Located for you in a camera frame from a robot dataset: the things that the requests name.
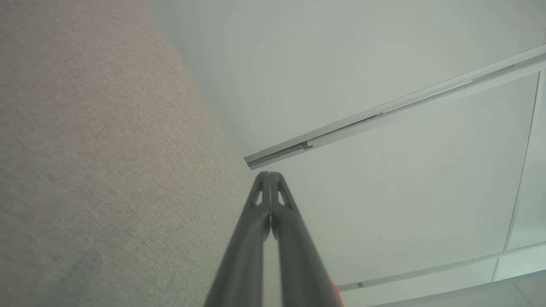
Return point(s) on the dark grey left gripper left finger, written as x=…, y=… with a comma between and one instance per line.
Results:
x=243, y=264

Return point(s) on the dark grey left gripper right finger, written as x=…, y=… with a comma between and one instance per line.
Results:
x=298, y=264

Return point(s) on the grey fabric sofa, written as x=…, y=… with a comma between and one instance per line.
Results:
x=106, y=149

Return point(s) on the grey metal partition post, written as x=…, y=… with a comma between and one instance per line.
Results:
x=384, y=116

